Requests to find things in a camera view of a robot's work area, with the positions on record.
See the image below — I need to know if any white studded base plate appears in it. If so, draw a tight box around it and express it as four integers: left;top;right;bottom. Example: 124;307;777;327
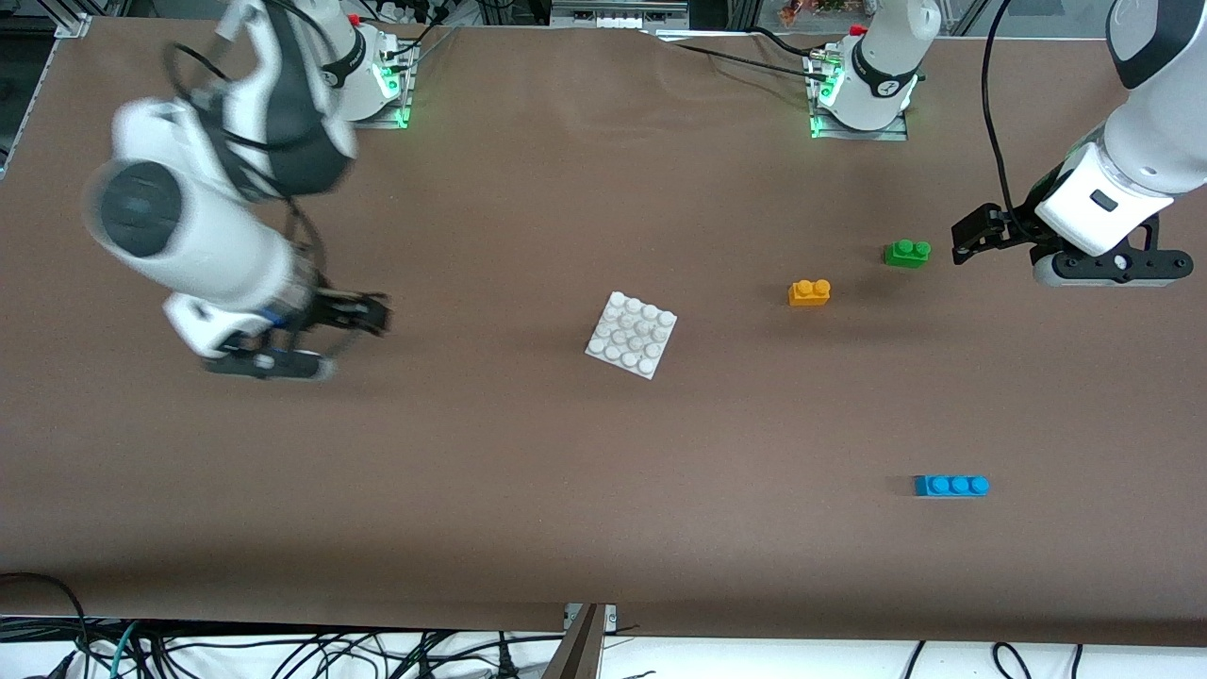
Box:
585;290;678;381

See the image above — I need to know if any blue three-stud block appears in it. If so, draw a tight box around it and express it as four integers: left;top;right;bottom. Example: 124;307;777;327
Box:
914;474;991;498

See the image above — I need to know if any brown table cover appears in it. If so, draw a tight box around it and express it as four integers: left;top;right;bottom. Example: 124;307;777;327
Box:
0;16;1207;648

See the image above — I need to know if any white power strip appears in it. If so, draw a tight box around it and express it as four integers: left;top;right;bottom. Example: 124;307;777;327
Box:
551;0;691;30

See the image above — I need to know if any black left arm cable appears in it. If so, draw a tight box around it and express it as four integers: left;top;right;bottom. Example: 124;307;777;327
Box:
981;0;1024;232

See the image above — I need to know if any black cable at arm base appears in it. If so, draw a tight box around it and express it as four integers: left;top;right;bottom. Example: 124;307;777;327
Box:
401;0;463;59

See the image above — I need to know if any black cable on table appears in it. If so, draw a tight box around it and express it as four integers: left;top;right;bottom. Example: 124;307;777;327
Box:
660;40;831;76

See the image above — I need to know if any black looped cable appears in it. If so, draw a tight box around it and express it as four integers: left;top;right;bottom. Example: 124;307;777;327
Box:
0;571;92;679

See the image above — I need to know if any teal cable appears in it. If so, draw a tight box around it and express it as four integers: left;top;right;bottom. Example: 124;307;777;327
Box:
106;621;144;679

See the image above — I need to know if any wooden support post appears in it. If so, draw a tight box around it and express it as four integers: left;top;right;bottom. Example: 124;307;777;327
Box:
540;605;606;679

